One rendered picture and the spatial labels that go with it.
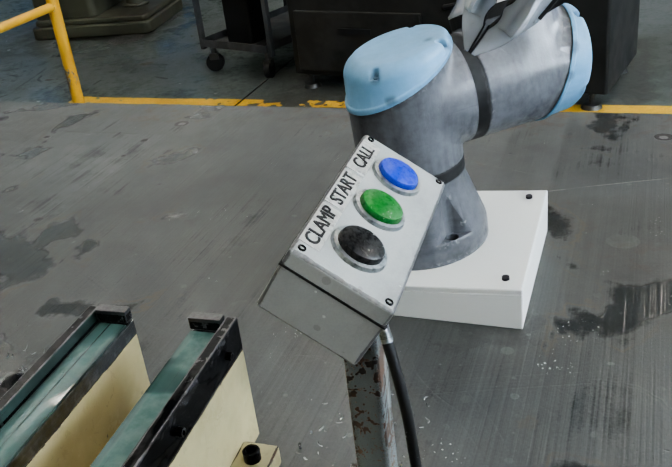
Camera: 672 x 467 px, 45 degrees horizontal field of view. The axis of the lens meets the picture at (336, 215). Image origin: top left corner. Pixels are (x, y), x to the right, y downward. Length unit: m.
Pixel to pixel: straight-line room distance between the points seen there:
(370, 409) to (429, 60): 0.37
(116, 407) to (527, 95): 0.51
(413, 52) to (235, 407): 0.38
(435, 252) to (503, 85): 0.19
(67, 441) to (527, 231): 0.53
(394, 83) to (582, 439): 0.37
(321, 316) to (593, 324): 0.45
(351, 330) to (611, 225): 0.63
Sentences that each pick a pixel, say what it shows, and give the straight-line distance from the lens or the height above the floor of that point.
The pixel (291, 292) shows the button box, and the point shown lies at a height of 1.05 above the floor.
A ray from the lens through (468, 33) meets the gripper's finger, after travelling 0.64.
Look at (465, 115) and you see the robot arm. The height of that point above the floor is 1.00.
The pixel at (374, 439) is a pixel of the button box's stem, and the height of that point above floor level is 0.88.
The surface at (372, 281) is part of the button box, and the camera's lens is 0.47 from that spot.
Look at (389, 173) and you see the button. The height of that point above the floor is 1.07.
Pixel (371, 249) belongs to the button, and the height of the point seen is 1.07.
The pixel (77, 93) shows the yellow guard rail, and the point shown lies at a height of 0.12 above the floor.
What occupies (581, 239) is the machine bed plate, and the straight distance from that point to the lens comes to 1.03.
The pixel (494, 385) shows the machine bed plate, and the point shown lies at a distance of 0.80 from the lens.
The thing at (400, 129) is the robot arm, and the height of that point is 1.00.
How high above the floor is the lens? 1.31
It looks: 27 degrees down
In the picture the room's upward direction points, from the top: 7 degrees counter-clockwise
